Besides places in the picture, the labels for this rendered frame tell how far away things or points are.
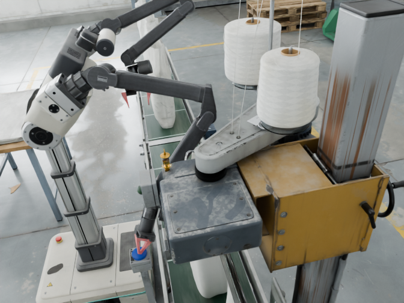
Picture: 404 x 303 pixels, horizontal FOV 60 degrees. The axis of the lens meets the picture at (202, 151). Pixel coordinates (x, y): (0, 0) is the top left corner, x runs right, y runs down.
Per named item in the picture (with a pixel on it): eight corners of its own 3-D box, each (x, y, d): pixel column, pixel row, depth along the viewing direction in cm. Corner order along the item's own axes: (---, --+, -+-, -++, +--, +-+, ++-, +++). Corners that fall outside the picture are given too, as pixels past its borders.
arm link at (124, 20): (185, -18, 164) (184, -21, 155) (197, 10, 168) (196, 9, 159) (103, 23, 171) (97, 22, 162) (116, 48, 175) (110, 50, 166)
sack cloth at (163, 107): (152, 106, 341) (140, 32, 299) (174, 103, 343) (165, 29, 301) (156, 131, 303) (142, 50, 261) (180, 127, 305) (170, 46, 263)
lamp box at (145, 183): (143, 192, 110) (138, 170, 105) (157, 189, 111) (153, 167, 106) (145, 208, 104) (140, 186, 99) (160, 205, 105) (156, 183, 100)
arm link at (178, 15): (189, -1, 167) (187, -3, 157) (196, 9, 168) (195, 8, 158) (122, 55, 176) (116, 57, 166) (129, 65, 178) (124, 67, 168)
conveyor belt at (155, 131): (136, 60, 473) (134, 53, 468) (164, 56, 478) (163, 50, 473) (150, 151, 295) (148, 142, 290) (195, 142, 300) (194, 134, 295)
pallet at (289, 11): (246, 8, 661) (246, -1, 653) (307, 1, 670) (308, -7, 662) (257, 19, 595) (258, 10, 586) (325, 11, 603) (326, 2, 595)
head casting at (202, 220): (165, 227, 121) (152, 159, 104) (232, 213, 124) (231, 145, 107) (178, 306, 97) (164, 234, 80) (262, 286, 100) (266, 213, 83)
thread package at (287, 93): (248, 107, 92) (249, 44, 82) (299, 98, 94) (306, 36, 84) (269, 136, 80) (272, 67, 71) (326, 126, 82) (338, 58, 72)
